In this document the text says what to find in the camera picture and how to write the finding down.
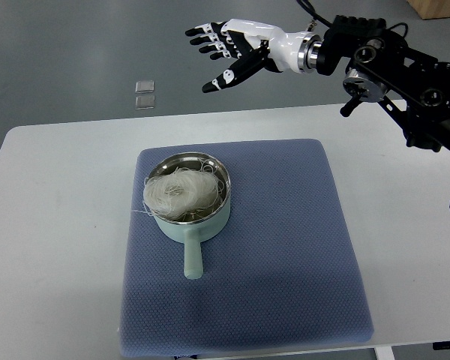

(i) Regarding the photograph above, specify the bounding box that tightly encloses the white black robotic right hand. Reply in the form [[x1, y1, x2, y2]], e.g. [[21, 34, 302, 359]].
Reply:
[[185, 19, 322, 93]]

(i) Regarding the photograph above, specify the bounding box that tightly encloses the white vermicelli noodle bundle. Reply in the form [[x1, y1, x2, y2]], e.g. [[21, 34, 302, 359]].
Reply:
[[132, 160, 230, 222]]

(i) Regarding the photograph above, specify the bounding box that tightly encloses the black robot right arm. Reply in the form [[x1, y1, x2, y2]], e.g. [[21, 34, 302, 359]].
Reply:
[[299, 1, 450, 152]]

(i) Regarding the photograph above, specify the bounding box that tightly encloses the mint green steel pot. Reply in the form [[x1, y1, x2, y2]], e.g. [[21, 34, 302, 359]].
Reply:
[[148, 152, 231, 280]]

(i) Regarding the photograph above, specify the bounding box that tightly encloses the upper clear floor plate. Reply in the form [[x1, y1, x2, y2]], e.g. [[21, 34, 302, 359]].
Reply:
[[135, 80, 155, 94]]

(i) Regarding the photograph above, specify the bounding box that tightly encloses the clear floor plate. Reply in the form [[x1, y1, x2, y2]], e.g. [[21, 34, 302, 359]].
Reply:
[[135, 94, 155, 110], [135, 80, 155, 94]]

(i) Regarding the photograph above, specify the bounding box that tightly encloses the lower clear floor plate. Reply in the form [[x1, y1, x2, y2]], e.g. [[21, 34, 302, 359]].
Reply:
[[135, 94, 155, 110]]

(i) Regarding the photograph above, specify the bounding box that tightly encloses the wooden box corner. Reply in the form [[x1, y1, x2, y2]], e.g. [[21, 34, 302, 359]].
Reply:
[[406, 0, 450, 20]]

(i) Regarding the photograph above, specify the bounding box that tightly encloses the blue textured cushion mat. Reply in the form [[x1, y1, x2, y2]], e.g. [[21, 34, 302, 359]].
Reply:
[[119, 139, 374, 358]]

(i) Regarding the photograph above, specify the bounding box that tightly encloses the white table leg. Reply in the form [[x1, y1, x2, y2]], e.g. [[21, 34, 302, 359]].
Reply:
[[374, 346, 395, 360]]

